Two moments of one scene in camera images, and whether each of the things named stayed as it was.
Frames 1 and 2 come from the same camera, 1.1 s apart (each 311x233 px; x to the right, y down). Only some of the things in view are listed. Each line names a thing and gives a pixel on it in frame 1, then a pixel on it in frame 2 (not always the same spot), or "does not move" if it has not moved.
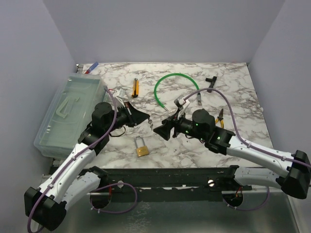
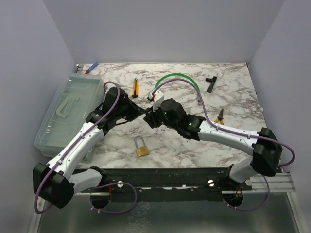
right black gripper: (164, 130) → (150, 118)
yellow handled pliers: (220, 118) does not move
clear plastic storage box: (70, 114) does not move
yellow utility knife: (136, 88) does not move
